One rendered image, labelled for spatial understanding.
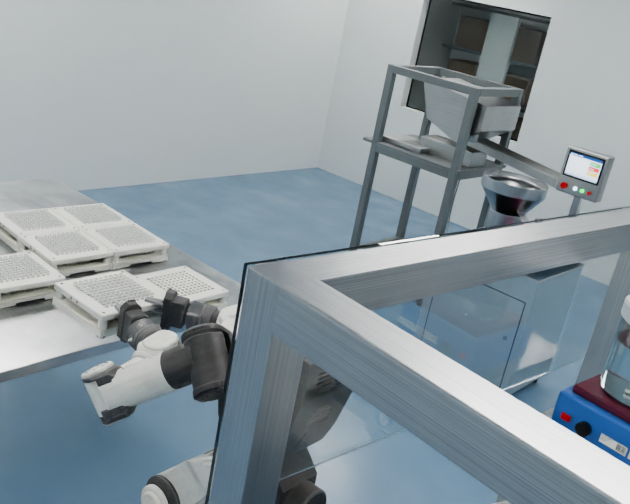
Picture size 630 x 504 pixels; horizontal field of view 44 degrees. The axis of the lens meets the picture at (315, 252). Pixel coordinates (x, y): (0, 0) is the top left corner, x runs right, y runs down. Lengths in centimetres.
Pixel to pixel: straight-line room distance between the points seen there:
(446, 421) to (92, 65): 576
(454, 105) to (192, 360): 371
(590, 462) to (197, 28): 637
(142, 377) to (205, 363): 15
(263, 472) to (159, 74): 587
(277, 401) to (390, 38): 703
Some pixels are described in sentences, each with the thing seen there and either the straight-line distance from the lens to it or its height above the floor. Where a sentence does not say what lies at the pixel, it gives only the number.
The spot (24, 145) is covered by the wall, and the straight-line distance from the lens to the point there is 619.
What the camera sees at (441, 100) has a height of 136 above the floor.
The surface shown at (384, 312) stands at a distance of 110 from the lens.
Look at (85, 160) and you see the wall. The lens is 650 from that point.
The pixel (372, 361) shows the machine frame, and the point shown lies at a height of 169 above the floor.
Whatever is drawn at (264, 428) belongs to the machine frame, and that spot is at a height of 152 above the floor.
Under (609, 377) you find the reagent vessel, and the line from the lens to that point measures 147.
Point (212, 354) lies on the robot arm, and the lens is 168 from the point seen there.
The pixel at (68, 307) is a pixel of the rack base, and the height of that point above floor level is 99.
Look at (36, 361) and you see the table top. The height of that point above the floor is 85.
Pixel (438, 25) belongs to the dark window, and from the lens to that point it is 766.
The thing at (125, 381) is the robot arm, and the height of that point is 111.
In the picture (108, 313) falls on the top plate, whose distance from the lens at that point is 223.
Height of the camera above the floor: 203
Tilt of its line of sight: 20 degrees down
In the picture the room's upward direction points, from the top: 11 degrees clockwise
